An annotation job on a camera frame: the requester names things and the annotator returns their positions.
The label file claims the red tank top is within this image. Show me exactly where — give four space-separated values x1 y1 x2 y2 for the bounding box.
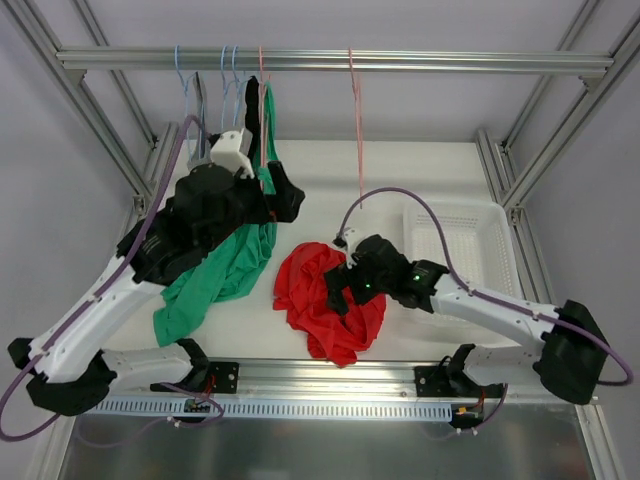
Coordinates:
273 242 387 368

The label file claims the pink wire hanger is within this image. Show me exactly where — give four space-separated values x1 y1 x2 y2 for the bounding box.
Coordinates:
348 47 364 196

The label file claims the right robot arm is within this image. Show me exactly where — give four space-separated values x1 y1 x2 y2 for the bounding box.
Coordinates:
324 230 609 405

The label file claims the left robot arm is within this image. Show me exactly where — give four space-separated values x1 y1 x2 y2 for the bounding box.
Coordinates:
8 161 305 417

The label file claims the grey tank top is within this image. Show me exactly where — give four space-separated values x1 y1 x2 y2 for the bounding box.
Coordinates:
187 72 210 171

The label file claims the black tank top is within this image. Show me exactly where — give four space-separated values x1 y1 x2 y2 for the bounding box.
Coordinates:
244 76 261 160

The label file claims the green shirt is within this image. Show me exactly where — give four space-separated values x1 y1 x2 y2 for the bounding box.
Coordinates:
152 82 281 348

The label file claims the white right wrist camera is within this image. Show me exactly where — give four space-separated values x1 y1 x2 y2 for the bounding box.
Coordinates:
332 227 367 252

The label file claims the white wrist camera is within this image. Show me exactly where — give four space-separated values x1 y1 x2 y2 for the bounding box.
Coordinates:
210 128 255 178
332 227 367 252

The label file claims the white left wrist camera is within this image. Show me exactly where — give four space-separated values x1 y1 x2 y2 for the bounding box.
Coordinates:
210 128 255 178

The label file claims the aluminium front table rail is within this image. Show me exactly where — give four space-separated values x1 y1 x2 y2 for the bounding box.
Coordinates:
99 358 556 401

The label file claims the aluminium frame left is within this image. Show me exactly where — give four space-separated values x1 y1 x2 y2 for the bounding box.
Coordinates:
1 1 166 215

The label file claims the aluminium frame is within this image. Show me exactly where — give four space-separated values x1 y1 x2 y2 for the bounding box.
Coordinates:
474 0 640 226
1 1 166 215

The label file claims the blue wire hanger right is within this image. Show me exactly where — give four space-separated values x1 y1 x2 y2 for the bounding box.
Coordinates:
231 45 245 126

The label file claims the blue wire hanger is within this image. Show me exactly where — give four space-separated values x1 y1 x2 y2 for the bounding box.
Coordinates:
173 45 206 156
219 45 229 132
231 45 245 126

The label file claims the black right arm base bracket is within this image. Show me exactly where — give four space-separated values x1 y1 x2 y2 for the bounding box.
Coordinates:
413 344 505 399

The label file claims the blue wire hanger middle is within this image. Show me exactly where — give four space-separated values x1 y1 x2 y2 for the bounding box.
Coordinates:
219 45 229 132

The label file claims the blue wire hanger left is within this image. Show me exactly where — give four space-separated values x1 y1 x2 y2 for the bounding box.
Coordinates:
173 45 206 156

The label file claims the black left arm base bracket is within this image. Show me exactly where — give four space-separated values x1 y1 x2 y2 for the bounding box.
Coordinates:
151 339 239 394

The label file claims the aluminium hanging rail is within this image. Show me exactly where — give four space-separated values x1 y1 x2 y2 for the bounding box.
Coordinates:
56 46 614 78

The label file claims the aluminium frame right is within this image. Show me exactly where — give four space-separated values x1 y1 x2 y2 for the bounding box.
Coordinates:
474 0 640 226

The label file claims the white slotted cable duct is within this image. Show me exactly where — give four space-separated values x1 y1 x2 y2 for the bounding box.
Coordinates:
89 395 453 423

